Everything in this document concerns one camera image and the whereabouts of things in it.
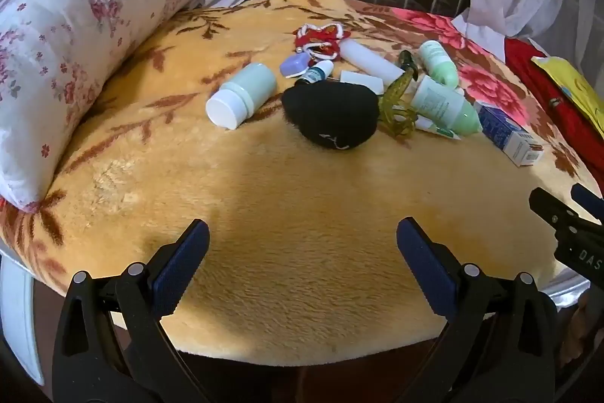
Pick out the yellow plastic bag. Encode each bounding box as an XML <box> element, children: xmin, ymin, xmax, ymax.
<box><xmin>531</xmin><ymin>56</ymin><xmax>604</xmax><ymax>134</ymax></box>

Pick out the small dark dropper bottle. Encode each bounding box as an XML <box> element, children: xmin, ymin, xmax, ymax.
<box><xmin>296</xmin><ymin>60</ymin><xmax>335</xmax><ymax>86</ymax></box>

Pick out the white bed frame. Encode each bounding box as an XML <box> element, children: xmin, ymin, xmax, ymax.
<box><xmin>0</xmin><ymin>254</ymin><xmax>45</xmax><ymax>387</ymax></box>

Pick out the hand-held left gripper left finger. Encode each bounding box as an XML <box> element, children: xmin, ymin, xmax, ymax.
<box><xmin>52</xmin><ymin>219</ymin><xmax>211</xmax><ymax>403</ymax></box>

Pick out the small purple box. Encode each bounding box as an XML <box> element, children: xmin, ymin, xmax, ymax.
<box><xmin>279</xmin><ymin>54</ymin><xmax>312</xmax><ymax>79</ymax></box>

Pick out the small white green tube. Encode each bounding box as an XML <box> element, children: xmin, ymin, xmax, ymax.
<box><xmin>414</xmin><ymin>117</ymin><xmax>462</xmax><ymax>142</ymax></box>

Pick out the white charger block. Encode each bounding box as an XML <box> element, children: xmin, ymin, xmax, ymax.
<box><xmin>339</xmin><ymin>71</ymin><xmax>385</xmax><ymax>96</ymax></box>

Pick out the red cloth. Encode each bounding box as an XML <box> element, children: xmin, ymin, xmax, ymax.
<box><xmin>504</xmin><ymin>36</ymin><xmax>604</xmax><ymax>191</ymax></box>

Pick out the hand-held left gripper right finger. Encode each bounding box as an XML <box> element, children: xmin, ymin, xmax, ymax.
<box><xmin>396</xmin><ymin>217</ymin><xmax>560</xmax><ymax>403</ymax></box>

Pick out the small green lotion bottle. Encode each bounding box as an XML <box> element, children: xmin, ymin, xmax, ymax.
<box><xmin>419</xmin><ymin>40</ymin><xmax>459</xmax><ymax>90</ymax></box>

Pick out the black knit cap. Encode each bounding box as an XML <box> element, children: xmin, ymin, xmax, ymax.
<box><xmin>281</xmin><ymin>82</ymin><xmax>381</xmax><ymax>153</ymax></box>

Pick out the white squeeze tube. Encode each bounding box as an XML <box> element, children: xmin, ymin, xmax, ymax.
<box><xmin>341</xmin><ymin>39</ymin><xmax>407</xmax><ymax>85</ymax></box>

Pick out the red and white woven ornament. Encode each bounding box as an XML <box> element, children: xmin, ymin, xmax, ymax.
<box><xmin>293</xmin><ymin>23</ymin><xmax>352</xmax><ymax>60</ymax></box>

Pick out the blue and white carton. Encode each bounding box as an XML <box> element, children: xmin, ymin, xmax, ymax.
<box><xmin>474</xmin><ymin>100</ymin><xmax>544</xmax><ymax>168</ymax></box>

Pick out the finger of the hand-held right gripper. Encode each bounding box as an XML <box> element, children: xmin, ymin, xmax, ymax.
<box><xmin>528</xmin><ymin>188</ymin><xmax>574</xmax><ymax>234</ymax></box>
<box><xmin>570</xmin><ymin>183</ymin><xmax>604</xmax><ymax>224</ymax></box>

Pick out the pale green white-capped bottle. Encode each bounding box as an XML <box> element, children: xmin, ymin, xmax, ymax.
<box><xmin>205</xmin><ymin>62</ymin><xmax>278</xmax><ymax>131</ymax></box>

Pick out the yellow floral plush blanket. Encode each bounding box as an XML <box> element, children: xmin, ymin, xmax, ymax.
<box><xmin>0</xmin><ymin>0</ymin><xmax>604</xmax><ymax>359</ymax></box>

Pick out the olive green hair claw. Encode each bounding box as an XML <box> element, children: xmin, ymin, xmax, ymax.
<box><xmin>377</xmin><ymin>50</ymin><xmax>421</xmax><ymax>139</ymax></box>

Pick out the large green lotion bottle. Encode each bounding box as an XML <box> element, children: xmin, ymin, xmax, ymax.
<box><xmin>408</xmin><ymin>75</ymin><xmax>483</xmax><ymax>137</ymax></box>

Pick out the floral print pillow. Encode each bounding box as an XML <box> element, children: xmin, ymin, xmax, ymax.
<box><xmin>0</xmin><ymin>0</ymin><xmax>218</xmax><ymax>210</ymax></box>

